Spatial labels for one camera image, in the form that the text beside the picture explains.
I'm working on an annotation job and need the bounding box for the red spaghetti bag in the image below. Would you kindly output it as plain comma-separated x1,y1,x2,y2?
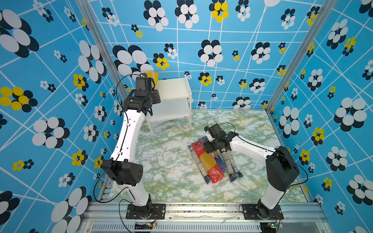
191,139,225,184

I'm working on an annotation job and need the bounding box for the yellow spaghetti bag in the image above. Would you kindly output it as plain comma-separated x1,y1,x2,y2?
145,71,159,85

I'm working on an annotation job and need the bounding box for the right aluminium corner post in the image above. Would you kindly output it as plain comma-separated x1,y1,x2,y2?
266,0,337,115

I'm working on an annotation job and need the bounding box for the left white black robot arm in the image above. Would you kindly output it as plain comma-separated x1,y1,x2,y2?
102,73,161,215

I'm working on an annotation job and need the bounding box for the dark blue spaghetti bag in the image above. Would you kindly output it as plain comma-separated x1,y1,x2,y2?
213,150,229,175

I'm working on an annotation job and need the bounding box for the left aluminium corner post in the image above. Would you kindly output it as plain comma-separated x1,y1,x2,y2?
76,0,128,101

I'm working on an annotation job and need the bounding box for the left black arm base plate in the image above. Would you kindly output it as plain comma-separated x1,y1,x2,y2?
125,203,166,220

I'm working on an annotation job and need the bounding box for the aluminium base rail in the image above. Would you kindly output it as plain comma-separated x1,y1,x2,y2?
79,203,332,233

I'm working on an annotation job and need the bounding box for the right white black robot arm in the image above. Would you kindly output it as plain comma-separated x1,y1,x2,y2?
204,124,300,219

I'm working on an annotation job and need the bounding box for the clear noodle bag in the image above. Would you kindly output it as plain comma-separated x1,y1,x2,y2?
220,151,243,182
188,145,211,184

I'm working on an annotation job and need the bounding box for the white two-tier metal shelf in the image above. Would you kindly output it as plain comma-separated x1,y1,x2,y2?
147,75,193,135

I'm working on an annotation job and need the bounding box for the aluminium corner post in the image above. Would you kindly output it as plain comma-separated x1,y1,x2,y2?
76,0,128,101
266,0,337,115

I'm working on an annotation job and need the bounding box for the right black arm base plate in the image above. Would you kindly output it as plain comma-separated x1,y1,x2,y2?
239,204,284,220

